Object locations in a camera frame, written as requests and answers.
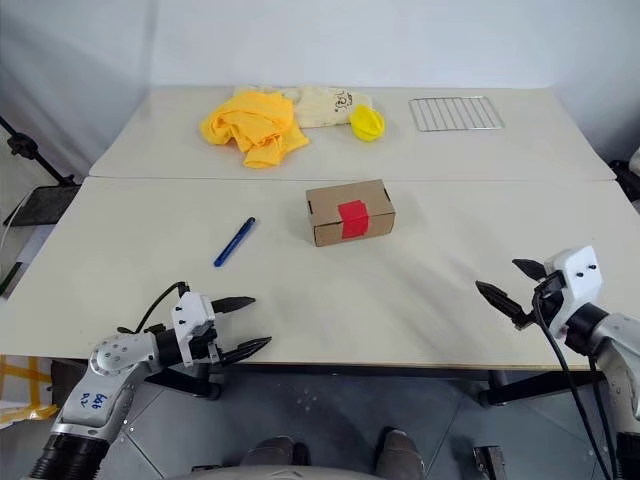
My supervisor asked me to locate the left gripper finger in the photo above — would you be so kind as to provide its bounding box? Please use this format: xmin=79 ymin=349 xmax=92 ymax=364
xmin=214 ymin=295 xmax=257 ymax=315
xmin=221 ymin=335 xmax=273 ymax=365

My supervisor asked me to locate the black metal floor bracket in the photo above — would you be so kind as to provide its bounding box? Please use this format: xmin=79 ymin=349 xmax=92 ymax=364
xmin=472 ymin=444 xmax=504 ymax=480

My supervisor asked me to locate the yellow silicone mitt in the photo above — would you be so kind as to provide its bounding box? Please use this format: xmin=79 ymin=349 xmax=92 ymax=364
xmin=348 ymin=103 xmax=389 ymax=145

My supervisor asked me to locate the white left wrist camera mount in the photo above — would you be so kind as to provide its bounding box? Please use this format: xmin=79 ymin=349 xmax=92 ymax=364
xmin=169 ymin=292 xmax=217 ymax=369

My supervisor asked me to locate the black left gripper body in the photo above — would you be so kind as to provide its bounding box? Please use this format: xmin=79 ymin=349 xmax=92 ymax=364
xmin=191 ymin=298 xmax=225 ymax=365

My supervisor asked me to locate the black stand base plate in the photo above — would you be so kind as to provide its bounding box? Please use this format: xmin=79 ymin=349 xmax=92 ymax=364
xmin=9 ymin=184 xmax=81 ymax=229

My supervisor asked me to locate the brown cardboard box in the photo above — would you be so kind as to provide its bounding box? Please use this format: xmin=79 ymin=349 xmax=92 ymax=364
xmin=304 ymin=178 xmax=399 ymax=249

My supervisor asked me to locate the dark rounded shape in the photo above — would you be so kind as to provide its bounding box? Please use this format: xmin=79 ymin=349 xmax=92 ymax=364
xmin=374 ymin=427 xmax=426 ymax=480
xmin=244 ymin=434 xmax=309 ymax=471

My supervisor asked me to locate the cream printed fabric mitt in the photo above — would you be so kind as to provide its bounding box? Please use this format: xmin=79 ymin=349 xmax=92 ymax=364
xmin=234 ymin=84 xmax=374 ymax=130

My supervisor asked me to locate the grey robot body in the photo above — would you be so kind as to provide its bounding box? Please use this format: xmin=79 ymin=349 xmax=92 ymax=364
xmin=189 ymin=463 xmax=381 ymax=480

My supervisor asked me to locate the white cable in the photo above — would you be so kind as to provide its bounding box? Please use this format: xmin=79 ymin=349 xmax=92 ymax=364
xmin=0 ymin=197 xmax=31 ymax=251

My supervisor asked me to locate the black stand clamp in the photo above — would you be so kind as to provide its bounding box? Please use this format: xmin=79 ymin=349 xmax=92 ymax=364
xmin=607 ymin=158 xmax=640 ymax=216

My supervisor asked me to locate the yellow striped white bag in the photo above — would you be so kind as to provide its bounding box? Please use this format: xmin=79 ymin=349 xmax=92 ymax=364
xmin=0 ymin=354 xmax=59 ymax=429

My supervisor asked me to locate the metal wire rack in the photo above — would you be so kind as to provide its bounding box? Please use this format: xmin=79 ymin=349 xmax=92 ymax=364
xmin=407 ymin=95 xmax=506 ymax=133

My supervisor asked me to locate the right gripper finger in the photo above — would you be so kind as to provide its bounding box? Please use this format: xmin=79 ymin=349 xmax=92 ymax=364
xmin=474 ymin=279 xmax=526 ymax=324
xmin=512 ymin=257 xmax=549 ymax=284

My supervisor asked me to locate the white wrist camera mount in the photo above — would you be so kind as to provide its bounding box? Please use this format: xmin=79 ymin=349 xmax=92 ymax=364
xmin=169 ymin=292 xmax=217 ymax=369
xmin=542 ymin=244 xmax=606 ymax=334

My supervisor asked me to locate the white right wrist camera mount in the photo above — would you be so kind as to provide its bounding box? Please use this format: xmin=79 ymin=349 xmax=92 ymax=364
xmin=542 ymin=244 xmax=606 ymax=334

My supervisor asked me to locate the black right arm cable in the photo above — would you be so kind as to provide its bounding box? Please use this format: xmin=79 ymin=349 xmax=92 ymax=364
xmin=530 ymin=287 xmax=619 ymax=480

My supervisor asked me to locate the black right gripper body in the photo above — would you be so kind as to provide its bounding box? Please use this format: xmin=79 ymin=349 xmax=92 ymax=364
xmin=513 ymin=272 xmax=567 ymax=331

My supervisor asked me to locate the red tape strip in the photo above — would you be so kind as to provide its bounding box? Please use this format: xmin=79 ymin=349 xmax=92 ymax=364
xmin=337 ymin=199 xmax=371 ymax=239

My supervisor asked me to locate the yellow crumpled cloth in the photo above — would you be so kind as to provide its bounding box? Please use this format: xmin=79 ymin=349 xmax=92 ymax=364
xmin=199 ymin=89 xmax=311 ymax=170

